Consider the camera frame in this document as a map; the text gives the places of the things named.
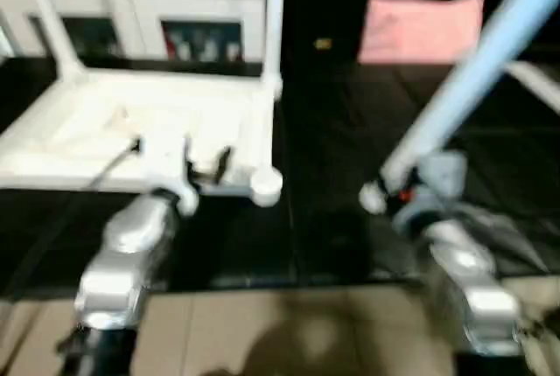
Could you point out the white plastic table leg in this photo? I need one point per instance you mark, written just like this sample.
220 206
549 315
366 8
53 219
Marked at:
274 26
472 70
48 17

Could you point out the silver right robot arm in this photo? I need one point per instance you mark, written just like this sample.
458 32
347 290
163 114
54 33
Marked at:
472 280

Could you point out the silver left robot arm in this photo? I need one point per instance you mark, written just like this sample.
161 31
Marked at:
122 262

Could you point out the black work mat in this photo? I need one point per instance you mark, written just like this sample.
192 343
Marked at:
332 184

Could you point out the small yellow label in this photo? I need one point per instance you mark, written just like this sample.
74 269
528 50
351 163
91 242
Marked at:
322 44

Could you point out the white glass-door cabinet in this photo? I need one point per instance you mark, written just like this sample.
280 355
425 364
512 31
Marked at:
114 0

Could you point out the pink printed pillow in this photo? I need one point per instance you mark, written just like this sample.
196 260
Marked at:
422 28

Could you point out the black sofa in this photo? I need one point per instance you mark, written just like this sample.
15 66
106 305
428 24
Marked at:
332 0

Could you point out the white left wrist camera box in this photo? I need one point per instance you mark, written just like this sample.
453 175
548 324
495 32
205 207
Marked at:
162 170

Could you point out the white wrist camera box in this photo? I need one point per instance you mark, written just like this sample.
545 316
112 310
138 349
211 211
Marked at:
442 177
162 170

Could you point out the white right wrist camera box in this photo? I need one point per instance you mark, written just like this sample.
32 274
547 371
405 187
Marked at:
442 177

